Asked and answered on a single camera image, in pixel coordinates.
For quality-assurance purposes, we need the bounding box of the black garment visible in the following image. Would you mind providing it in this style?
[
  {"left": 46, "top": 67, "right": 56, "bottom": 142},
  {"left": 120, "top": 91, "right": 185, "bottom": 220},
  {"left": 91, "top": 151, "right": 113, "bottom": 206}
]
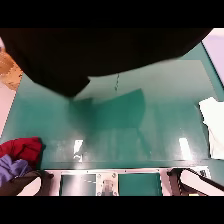
[{"left": 0, "top": 27, "right": 213, "bottom": 98}]

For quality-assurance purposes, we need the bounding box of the red garment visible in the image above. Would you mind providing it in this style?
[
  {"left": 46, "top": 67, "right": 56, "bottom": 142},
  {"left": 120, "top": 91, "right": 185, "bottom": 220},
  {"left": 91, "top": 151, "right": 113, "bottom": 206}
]
[{"left": 0, "top": 136, "right": 44, "bottom": 170}]

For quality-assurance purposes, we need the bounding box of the white garment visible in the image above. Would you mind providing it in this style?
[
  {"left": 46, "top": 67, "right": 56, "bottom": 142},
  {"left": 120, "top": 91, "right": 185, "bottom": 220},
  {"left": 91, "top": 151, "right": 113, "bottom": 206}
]
[{"left": 198, "top": 96, "right": 224, "bottom": 160}]

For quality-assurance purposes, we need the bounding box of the purple garment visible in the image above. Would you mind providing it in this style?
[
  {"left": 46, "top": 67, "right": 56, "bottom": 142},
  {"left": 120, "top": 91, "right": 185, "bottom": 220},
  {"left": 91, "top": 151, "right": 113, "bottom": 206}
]
[{"left": 0, "top": 153, "right": 34, "bottom": 188}]

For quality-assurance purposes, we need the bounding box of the brown garment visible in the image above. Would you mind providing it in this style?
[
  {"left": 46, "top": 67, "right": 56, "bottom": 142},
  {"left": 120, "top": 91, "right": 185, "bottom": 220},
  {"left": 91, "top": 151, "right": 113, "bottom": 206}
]
[{"left": 0, "top": 169, "right": 54, "bottom": 197}]

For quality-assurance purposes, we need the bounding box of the silver frame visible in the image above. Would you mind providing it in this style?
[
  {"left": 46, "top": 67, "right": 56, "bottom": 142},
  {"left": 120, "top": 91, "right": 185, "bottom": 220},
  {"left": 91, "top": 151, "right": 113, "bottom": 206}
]
[{"left": 43, "top": 166, "right": 212, "bottom": 197}]

